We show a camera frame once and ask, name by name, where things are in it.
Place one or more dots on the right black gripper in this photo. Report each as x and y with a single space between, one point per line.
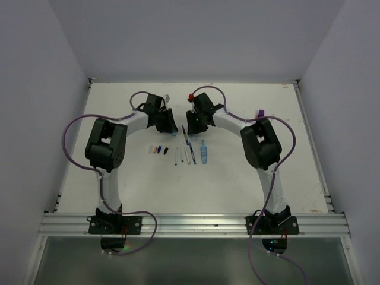
193 127

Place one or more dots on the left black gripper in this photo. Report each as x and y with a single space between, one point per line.
170 125

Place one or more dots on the purple ink gel pen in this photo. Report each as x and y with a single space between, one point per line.
185 135

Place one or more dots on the light blue correction tape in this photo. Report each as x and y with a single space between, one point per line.
203 151

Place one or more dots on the blue ink gel pen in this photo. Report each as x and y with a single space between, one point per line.
192 154

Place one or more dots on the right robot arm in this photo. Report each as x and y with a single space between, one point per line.
261 147

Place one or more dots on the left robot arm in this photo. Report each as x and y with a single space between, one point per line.
105 149

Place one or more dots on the aluminium front rail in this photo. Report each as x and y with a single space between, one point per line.
203 226

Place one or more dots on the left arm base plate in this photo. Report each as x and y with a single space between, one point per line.
115 225

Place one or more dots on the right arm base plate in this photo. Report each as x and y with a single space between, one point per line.
264 227

